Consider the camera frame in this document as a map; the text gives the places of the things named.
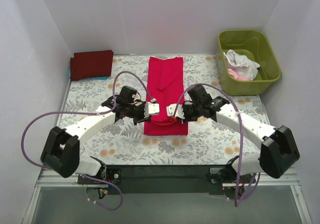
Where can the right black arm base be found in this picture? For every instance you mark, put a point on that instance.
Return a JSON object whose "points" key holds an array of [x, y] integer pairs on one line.
{"points": [[226, 175]]}

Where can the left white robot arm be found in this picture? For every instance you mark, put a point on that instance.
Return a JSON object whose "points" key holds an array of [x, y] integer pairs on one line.
{"points": [[62, 148]]}

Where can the teal item under shirt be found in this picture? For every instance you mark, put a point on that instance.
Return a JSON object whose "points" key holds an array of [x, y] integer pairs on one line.
{"points": [[93, 78]]}

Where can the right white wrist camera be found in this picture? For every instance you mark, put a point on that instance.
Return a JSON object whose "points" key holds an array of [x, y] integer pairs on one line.
{"points": [[175, 112]]}

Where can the white cloth in bin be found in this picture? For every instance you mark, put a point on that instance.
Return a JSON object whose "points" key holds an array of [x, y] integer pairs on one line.
{"points": [[241, 64]]}

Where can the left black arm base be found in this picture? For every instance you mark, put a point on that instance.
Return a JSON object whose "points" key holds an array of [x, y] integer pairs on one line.
{"points": [[113, 175]]}

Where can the bright red t-shirt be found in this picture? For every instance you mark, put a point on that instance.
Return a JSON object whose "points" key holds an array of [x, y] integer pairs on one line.
{"points": [[165, 84]]}

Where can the folded dark red t-shirt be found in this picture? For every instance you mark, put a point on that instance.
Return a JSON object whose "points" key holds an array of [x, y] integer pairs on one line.
{"points": [[94, 64]]}

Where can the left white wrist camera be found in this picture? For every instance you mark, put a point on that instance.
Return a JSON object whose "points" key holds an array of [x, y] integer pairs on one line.
{"points": [[151, 108]]}

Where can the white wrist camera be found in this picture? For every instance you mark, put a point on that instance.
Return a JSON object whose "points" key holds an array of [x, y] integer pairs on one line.
{"points": [[151, 108], [175, 112]]}

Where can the pink cloth in bin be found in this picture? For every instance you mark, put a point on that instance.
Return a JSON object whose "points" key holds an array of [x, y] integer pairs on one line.
{"points": [[236, 76]]}

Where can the aluminium frame rail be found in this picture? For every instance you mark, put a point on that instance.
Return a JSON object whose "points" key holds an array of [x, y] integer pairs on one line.
{"points": [[166, 194]]}

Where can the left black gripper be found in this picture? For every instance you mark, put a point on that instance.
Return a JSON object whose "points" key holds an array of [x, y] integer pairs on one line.
{"points": [[143, 115]]}

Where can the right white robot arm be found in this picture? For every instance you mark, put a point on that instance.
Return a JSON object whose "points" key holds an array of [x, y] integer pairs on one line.
{"points": [[278, 149]]}

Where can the olive green plastic bin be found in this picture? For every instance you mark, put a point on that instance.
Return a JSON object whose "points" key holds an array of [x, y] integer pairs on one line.
{"points": [[256, 47]]}

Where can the floral patterned table mat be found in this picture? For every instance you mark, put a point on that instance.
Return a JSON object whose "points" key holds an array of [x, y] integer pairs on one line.
{"points": [[207, 142]]}

